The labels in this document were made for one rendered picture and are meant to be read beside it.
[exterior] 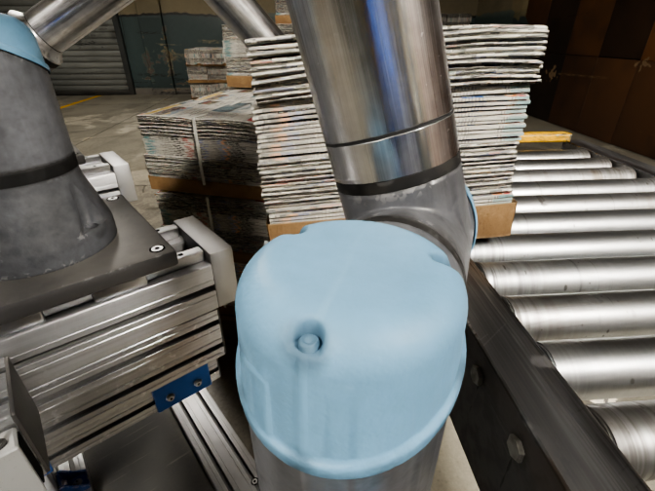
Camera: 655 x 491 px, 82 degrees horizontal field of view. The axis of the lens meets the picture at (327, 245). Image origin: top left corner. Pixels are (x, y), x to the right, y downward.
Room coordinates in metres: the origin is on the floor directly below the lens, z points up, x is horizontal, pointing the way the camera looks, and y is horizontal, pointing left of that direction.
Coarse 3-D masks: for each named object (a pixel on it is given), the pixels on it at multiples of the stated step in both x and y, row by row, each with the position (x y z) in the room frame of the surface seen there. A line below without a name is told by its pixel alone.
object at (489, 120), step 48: (288, 48) 0.39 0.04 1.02; (480, 48) 0.40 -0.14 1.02; (528, 48) 0.41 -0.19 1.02; (288, 96) 0.39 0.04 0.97; (480, 96) 0.41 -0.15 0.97; (528, 96) 0.41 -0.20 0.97; (288, 144) 0.39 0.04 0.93; (480, 144) 0.41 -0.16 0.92; (288, 192) 0.39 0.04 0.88; (336, 192) 0.39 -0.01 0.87; (480, 192) 0.40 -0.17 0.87
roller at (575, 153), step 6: (528, 150) 0.84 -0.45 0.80; (534, 150) 0.84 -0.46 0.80; (540, 150) 0.84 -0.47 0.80; (546, 150) 0.84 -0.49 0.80; (552, 150) 0.84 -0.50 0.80; (558, 150) 0.84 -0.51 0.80; (564, 150) 0.84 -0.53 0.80; (570, 150) 0.84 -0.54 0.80; (576, 150) 0.84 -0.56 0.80; (582, 150) 0.84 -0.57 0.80; (522, 156) 0.82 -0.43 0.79; (528, 156) 0.82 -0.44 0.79; (534, 156) 0.82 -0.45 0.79; (540, 156) 0.82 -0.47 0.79; (546, 156) 0.82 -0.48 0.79; (552, 156) 0.82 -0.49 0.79; (558, 156) 0.82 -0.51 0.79; (564, 156) 0.82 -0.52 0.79; (570, 156) 0.82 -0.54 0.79; (576, 156) 0.82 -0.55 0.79; (582, 156) 0.83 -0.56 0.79; (588, 156) 0.83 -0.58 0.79
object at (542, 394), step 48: (480, 288) 0.32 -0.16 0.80; (480, 336) 0.25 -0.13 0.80; (528, 336) 0.25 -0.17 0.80; (480, 384) 0.22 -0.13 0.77; (528, 384) 0.19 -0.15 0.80; (480, 432) 0.20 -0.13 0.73; (528, 432) 0.16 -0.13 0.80; (576, 432) 0.16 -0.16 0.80; (480, 480) 0.19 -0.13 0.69; (528, 480) 0.14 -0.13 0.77; (576, 480) 0.13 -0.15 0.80; (624, 480) 0.13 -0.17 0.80
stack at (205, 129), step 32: (224, 96) 1.45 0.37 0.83; (160, 128) 1.09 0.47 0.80; (192, 128) 1.07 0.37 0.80; (224, 128) 1.04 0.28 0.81; (160, 160) 1.09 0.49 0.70; (192, 160) 1.07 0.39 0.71; (224, 160) 1.05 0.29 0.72; (256, 160) 1.02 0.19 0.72; (160, 192) 1.11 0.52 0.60; (224, 224) 1.06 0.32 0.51; (256, 224) 1.03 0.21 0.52; (224, 320) 1.07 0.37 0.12
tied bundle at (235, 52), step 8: (224, 24) 1.67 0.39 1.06; (280, 24) 1.61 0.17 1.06; (288, 24) 1.60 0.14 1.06; (224, 32) 1.67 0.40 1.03; (232, 32) 1.66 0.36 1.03; (288, 32) 1.63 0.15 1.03; (224, 40) 1.68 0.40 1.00; (232, 40) 1.66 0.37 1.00; (240, 40) 1.65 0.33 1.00; (224, 48) 1.67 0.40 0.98; (232, 48) 1.66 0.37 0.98; (240, 48) 1.65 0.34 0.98; (224, 56) 1.67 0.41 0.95; (232, 56) 1.66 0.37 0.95; (240, 56) 1.65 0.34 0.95; (232, 64) 1.66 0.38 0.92; (240, 64) 1.65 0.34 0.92; (248, 64) 1.65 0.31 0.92; (232, 72) 1.67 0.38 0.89; (240, 72) 1.66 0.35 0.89; (248, 72) 1.65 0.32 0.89; (248, 88) 1.67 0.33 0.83
